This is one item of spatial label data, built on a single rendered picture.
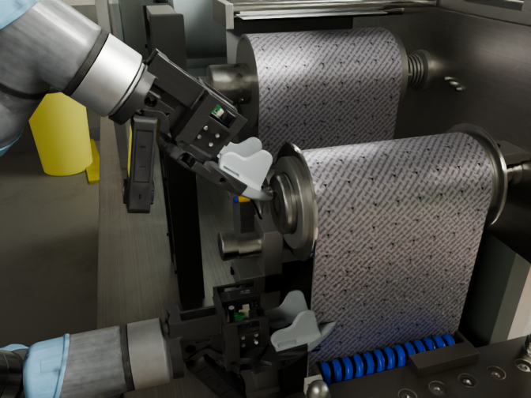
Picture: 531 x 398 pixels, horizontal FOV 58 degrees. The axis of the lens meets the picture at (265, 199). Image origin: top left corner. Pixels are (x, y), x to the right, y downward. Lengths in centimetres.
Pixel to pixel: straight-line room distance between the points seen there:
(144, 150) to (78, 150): 328
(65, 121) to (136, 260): 263
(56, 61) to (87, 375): 32
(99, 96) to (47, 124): 321
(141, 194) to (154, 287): 52
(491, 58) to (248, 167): 40
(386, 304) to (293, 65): 37
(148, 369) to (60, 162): 330
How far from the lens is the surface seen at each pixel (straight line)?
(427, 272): 68
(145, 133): 52
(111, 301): 103
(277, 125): 75
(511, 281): 82
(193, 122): 51
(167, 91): 52
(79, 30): 49
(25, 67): 50
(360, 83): 78
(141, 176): 53
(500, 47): 77
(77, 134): 376
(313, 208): 53
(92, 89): 49
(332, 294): 62
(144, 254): 115
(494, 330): 88
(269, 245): 63
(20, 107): 53
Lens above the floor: 154
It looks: 28 degrees down
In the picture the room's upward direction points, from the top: straight up
